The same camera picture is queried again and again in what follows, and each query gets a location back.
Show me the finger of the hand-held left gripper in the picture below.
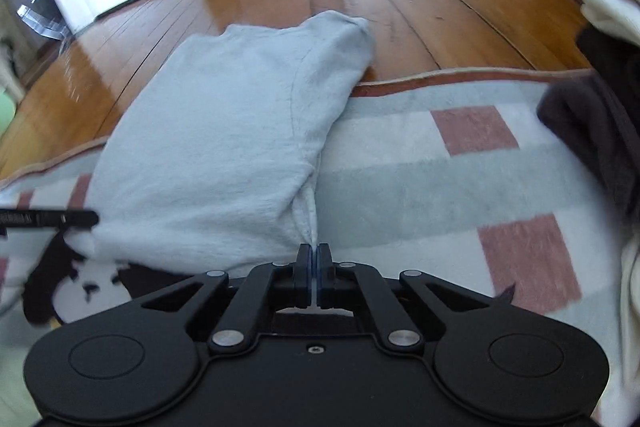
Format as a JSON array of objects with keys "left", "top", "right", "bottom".
[{"left": 0, "top": 208, "right": 100, "bottom": 234}]

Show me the checked printed blanket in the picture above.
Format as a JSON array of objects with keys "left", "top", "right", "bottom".
[{"left": 0, "top": 67, "right": 640, "bottom": 427}]

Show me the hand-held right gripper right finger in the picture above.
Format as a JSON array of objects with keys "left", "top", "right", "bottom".
[{"left": 315, "top": 243, "right": 495, "bottom": 354}]

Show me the dark brown cloth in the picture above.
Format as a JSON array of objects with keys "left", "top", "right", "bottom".
[{"left": 536, "top": 24, "right": 640, "bottom": 224}]

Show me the light grey sweatshirt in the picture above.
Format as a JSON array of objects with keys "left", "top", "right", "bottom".
[{"left": 85, "top": 10, "right": 377, "bottom": 279}]

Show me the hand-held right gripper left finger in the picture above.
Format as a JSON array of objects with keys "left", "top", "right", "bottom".
[{"left": 141, "top": 243, "right": 314, "bottom": 356}]

